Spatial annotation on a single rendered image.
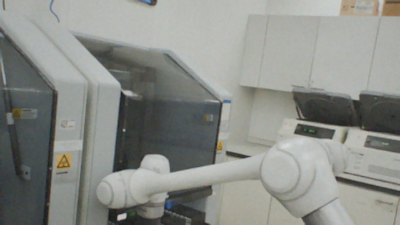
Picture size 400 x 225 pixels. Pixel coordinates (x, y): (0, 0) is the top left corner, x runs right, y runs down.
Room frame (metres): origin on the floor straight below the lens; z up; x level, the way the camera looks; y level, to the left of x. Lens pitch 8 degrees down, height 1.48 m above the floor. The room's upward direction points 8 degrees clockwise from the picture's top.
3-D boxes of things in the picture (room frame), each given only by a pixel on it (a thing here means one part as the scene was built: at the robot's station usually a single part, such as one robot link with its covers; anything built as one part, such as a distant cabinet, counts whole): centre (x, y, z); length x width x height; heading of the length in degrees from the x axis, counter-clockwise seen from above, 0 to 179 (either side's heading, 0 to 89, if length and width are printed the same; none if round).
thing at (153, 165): (1.36, 0.20, 1.14); 0.13 x 0.11 x 0.16; 152
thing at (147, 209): (1.37, 0.20, 1.03); 0.09 x 0.09 x 0.06
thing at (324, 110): (3.75, -0.91, 1.22); 0.62 x 0.56 x 0.64; 146
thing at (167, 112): (1.75, 0.37, 1.28); 0.61 x 0.51 x 0.63; 148
